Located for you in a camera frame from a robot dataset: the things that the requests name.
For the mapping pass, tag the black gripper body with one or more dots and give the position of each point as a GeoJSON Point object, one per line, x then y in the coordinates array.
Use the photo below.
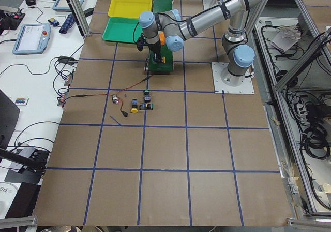
{"type": "Point", "coordinates": [155, 48]}

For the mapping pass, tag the plain orange cylinder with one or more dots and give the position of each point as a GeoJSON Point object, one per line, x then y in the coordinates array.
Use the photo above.
{"type": "Point", "coordinates": [162, 38]}

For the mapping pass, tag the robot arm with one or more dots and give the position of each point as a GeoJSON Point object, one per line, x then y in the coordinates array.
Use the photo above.
{"type": "Point", "coordinates": [177, 31]}

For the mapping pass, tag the green plastic tray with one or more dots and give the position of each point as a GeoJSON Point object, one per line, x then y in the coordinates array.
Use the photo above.
{"type": "Point", "coordinates": [125, 30]}

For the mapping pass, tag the green conveyor belt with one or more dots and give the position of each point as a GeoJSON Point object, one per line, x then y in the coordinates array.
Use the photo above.
{"type": "Point", "coordinates": [166, 54]}

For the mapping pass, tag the green push button right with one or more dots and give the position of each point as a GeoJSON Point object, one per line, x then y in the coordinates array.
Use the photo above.
{"type": "Point", "coordinates": [146, 96]}

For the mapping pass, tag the green push button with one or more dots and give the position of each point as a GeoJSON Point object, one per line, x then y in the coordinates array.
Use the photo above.
{"type": "Point", "coordinates": [146, 96]}
{"type": "Point", "coordinates": [146, 106]}

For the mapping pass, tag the yellow plastic tray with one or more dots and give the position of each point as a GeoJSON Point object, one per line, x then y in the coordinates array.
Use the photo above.
{"type": "Point", "coordinates": [128, 8]}

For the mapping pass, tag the green push button left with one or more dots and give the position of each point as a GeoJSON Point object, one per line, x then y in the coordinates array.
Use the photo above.
{"type": "Point", "coordinates": [146, 106]}

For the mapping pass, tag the blue checkered cloth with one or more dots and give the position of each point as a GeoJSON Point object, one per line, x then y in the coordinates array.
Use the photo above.
{"type": "Point", "coordinates": [69, 22]}

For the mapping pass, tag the near teach pendant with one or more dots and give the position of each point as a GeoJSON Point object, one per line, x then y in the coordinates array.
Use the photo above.
{"type": "Point", "coordinates": [32, 39]}

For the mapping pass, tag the black power adapter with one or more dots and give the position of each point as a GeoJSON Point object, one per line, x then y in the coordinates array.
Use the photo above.
{"type": "Point", "coordinates": [30, 2]}

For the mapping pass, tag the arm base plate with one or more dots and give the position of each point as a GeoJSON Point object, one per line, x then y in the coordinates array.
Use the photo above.
{"type": "Point", "coordinates": [209, 3]}
{"type": "Point", "coordinates": [225, 83]}

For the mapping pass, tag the aluminium frame post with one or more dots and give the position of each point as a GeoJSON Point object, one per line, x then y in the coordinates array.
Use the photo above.
{"type": "Point", "coordinates": [80, 18]}

